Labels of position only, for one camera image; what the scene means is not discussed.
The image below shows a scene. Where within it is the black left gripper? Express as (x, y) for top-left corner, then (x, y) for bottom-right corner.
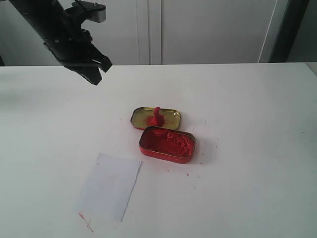
(43, 6), (112, 85)

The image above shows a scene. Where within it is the red stamp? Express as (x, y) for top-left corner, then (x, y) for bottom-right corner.
(149, 107), (164, 126)

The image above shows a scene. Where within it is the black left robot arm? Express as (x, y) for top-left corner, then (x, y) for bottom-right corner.
(11, 0), (112, 85)

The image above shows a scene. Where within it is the red ink tin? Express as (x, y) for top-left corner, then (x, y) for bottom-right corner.
(139, 126), (196, 164)

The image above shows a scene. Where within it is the white cabinet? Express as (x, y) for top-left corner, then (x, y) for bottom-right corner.
(0, 0), (293, 66)

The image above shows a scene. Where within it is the gold tin lid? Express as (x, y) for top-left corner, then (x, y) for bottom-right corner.
(130, 107), (181, 130)

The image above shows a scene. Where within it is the white paper sheet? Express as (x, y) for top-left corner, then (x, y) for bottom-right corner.
(76, 153), (143, 222)

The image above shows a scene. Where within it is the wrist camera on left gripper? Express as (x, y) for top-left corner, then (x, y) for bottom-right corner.
(72, 0), (106, 23)

